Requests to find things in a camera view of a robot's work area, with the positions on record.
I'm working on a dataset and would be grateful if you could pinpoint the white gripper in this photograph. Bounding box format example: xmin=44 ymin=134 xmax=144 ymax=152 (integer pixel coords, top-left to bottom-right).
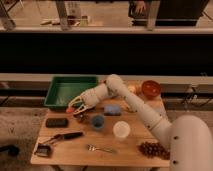
xmin=68 ymin=88 xmax=99 ymax=115

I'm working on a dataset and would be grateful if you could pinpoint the black handled knife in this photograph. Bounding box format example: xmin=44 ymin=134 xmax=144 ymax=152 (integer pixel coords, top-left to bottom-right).
xmin=42 ymin=132 xmax=84 ymax=144

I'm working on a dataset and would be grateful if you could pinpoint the green plastic tray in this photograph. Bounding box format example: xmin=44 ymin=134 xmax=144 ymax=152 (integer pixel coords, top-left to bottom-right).
xmin=44 ymin=76 xmax=98 ymax=110

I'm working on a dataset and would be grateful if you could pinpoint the wooden table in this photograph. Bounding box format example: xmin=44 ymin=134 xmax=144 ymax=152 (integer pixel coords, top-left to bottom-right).
xmin=30 ymin=78 xmax=172 ymax=168

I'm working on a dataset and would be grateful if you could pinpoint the black rectangular case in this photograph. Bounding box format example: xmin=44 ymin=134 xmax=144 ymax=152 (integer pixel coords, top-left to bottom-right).
xmin=45 ymin=118 xmax=68 ymax=128

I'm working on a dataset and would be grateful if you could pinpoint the yellow banana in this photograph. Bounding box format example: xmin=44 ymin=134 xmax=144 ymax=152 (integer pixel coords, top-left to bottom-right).
xmin=121 ymin=100 xmax=135 ymax=113

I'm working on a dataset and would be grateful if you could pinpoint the red orange pepper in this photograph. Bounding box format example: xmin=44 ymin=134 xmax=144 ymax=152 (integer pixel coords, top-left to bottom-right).
xmin=66 ymin=107 xmax=75 ymax=114

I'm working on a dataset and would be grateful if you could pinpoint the metal fork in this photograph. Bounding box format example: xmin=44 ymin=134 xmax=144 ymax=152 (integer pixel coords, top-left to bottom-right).
xmin=86 ymin=144 xmax=116 ymax=154

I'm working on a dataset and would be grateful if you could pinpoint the bunch of dark grapes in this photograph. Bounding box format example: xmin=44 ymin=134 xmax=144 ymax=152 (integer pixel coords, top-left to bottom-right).
xmin=138 ymin=142 xmax=170 ymax=160

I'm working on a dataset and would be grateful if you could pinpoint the blue sponge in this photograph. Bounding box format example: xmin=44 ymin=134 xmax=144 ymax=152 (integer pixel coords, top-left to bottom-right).
xmin=104 ymin=105 xmax=121 ymax=116

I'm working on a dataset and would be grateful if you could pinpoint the white plastic cup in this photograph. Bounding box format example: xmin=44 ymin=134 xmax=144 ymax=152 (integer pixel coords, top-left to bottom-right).
xmin=113 ymin=121 xmax=131 ymax=141

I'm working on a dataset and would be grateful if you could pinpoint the black object on floor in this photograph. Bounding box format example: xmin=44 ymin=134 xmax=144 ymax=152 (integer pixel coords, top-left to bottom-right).
xmin=0 ymin=145 xmax=19 ymax=156

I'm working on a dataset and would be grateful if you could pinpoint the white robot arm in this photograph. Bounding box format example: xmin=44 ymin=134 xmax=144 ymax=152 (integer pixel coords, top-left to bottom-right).
xmin=68 ymin=74 xmax=213 ymax=171

